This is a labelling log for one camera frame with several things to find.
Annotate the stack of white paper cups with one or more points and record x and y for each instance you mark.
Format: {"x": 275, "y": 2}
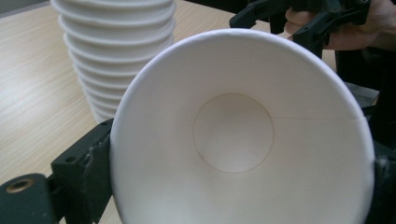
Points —
{"x": 115, "y": 59}

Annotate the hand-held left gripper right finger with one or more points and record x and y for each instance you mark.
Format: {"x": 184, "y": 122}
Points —
{"x": 386, "y": 186}

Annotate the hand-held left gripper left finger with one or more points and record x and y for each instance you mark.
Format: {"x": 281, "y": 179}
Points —
{"x": 81, "y": 168}

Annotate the single white paper cup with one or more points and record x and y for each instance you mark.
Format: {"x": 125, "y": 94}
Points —
{"x": 233, "y": 133}

